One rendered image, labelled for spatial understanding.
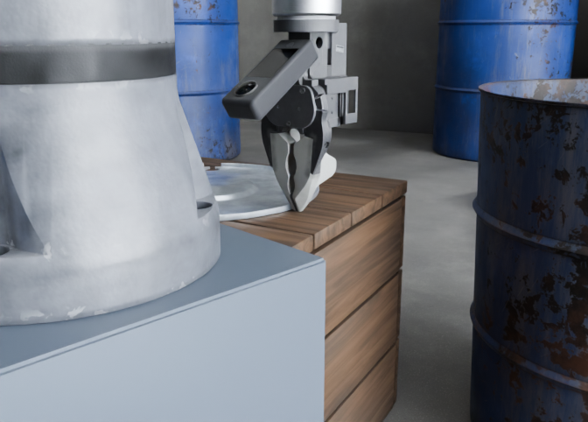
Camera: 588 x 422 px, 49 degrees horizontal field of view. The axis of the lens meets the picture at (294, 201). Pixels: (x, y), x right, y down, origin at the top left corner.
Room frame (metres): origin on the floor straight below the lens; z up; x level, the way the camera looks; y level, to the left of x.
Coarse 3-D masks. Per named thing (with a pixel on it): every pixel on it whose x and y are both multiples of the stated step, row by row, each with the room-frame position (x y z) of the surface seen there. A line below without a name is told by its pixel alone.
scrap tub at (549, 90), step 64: (512, 128) 0.75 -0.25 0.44; (576, 128) 0.68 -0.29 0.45; (512, 192) 0.75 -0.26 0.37; (576, 192) 0.68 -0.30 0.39; (512, 256) 0.74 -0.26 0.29; (576, 256) 0.67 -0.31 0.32; (512, 320) 0.74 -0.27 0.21; (576, 320) 0.67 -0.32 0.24; (512, 384) 0.73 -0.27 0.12; (576, 384) 0.67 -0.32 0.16
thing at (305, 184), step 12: (300, 144) 0.71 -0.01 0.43; (300, 156) 0.71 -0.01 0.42; (324, 156) 0.73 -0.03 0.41; (300, 168) 0.71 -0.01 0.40; (324, 168) 0.73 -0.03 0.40; (300, 180) 0.71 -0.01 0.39; (312, 180) 0.70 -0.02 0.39; (324, 180) 0.73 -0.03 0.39; (300, 192) 0.71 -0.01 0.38; (312, 192) 0.71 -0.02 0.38; (300, 204) 0.72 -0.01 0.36
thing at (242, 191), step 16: (208, 176) 0.88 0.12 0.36; (224, 176) 0.88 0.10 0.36; (240, 176) 0.90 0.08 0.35; (256, 176) 0.90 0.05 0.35; (272, 176) 0.90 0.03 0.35; (224, 192) 0.79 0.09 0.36; (240, 192) 0.79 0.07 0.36; (256, 192) 0.81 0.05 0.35; (272, 192) 0.81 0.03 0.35; (224, 208) 0.73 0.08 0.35; (240, 208) 0.73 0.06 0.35; (256, 208) 0.73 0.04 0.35; (272, 208) 0.71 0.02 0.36; (288, 208) 0.73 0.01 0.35
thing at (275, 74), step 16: (288, 48) 0.71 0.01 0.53; (304, 48) 0.70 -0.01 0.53; (272, 64) 0.70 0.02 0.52; (288, 64) 0.68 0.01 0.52; (304, 64) 0.70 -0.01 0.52; (256, 80) 0.68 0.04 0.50; (272, 80) 0.67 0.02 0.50; (288, 80) 0.68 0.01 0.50; (240, 96) 0.66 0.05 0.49; (256, 96) 0.65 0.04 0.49; (272, 96) 0.66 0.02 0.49; (240, 112) 0.66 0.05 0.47; (256, 112) 0.65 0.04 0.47
